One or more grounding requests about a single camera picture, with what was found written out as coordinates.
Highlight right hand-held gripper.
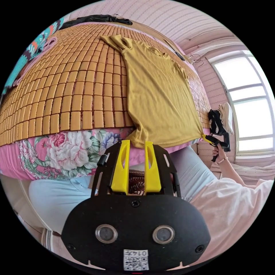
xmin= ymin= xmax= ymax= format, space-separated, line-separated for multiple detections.
xmin=202 ymin=109 xmax=225 ymax=162

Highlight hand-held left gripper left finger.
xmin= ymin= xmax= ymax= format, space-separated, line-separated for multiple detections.
xmin=111 ymin=140 xmax=131 ymax=194

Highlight window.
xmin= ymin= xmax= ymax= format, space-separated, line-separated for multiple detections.
xmin=206 ymin=50 xmax=274 ymax=156

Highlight black garment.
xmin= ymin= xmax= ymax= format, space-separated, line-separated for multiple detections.
xmin=59 ymin=14 xmax=133 ymax=30

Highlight white folded cloths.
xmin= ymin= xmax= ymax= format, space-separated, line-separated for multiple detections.
xmin=218 ymin=102 xmax=235 ymax=135

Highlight person's right forearm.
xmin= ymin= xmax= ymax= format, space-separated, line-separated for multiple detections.
xmin=219 ymin=158 xmax=258 ymax=190

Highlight person's right hand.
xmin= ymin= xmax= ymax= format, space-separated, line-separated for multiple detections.
xmin=212 ymin=148 xmax=228 ymax=165

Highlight person's body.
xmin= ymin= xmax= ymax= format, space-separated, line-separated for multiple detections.
xmin=28 ymin=146 xmax=275 ymax=262

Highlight bed with woven mat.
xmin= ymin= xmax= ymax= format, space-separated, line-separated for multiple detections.
xmin=0 ymin=21 xmax=213 ymax=181

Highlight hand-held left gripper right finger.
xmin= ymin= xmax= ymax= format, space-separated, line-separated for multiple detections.
xmin=144 ymin=141 xmax=162 ymax=193

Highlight yellow short sleeve shirt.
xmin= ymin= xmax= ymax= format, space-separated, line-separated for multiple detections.
xmin=99 ymin=34 xmax=205 ymax=149

